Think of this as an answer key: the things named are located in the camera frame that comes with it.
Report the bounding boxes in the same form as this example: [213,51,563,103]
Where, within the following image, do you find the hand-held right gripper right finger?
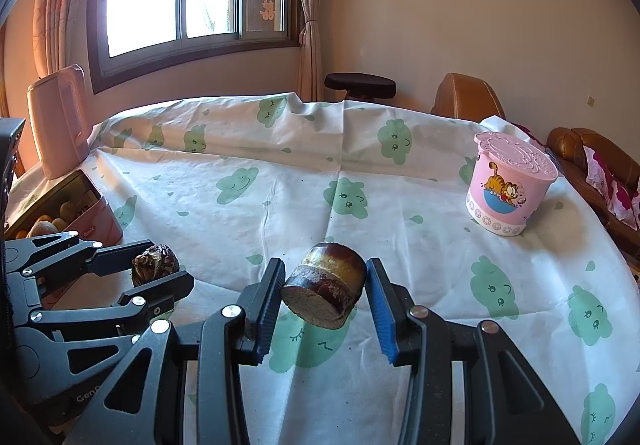
[366,258,583,445]

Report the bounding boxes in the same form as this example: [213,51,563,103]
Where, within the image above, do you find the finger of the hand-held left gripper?
[14,270,197,347]
[5,230,157,300]

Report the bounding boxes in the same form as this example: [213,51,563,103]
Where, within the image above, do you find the brown leather armchair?
[431,73,507,122]

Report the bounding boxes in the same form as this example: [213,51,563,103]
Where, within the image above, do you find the pink cartoon cup with lid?
[466,131,559,237]

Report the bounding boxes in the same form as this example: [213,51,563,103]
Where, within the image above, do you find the brown leather sofa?
[546,127,640,256]

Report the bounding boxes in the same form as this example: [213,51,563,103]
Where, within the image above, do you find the floral cushion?
[607,175,640,231]
[584,146,617,193]

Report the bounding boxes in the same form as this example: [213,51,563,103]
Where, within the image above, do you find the beige patterned curtain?
[32,0,118,80]
[295,0,331,102]

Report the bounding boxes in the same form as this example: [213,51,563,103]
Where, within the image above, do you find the pink electric kettle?
[26,65,93,180]

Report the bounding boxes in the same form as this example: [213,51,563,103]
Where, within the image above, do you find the round pastry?
[27,221,60,240]

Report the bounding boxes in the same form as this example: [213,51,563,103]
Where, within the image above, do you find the white tablecloth with green clouds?
[5,92,640,445]

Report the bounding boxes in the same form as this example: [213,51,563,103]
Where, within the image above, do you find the chocolate roll cake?
[280,242,368,330]
[131,245,180,287]

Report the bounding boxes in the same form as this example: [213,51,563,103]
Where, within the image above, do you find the black round stool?
[324,72,397,102]

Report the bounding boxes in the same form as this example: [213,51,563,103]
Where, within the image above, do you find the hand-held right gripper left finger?
[65,257,287,445]

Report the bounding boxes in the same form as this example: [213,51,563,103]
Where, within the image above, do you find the pink tin box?
[4,170,124,251]

